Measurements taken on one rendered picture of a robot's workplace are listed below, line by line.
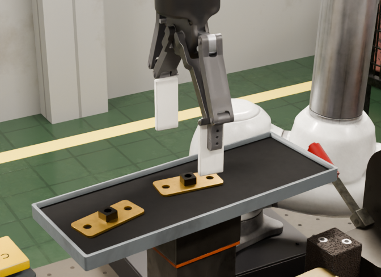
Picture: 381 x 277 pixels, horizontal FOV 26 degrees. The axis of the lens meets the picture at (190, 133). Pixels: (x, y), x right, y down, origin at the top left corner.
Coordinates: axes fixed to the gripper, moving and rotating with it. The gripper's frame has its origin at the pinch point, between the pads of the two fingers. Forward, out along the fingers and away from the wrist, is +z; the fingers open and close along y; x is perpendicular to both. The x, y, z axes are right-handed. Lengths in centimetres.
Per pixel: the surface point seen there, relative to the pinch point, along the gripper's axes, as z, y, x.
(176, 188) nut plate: 5.7, 0.9, -1.9
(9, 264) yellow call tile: 6.1, 8.6, -24.3
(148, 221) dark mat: 6.0, 6.4, -7.6
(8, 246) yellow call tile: 6.1, 5.2, -23.7
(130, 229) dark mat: 6.1, 7.2, -10.2
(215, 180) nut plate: 5.7, 0.9, 3.4
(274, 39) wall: 106, -310, 188
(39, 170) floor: 122, -233, 31
